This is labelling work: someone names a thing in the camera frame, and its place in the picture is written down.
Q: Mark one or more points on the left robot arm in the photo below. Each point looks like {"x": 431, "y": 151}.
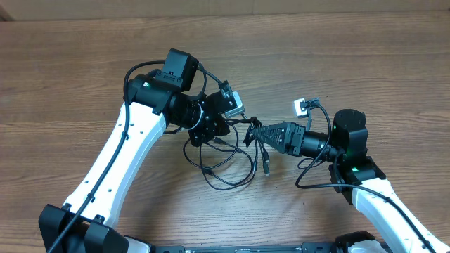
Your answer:
{"x": 86, "y": 222}

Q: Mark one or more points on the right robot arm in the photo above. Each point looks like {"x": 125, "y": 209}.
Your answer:
{"x": 363, "y": 184}

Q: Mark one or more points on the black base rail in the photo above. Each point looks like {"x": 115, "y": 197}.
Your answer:
{"x": 246, "y": 248}

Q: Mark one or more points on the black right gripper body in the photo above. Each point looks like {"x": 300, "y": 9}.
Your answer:
{"x": 297, "y": 147}

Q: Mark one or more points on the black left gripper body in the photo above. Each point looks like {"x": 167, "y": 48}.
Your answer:
{"x": 206, "y": 128}

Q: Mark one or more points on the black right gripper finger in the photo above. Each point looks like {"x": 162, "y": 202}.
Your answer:
{"x": 276, "y": 142}
{"x": 274, "y": 132}

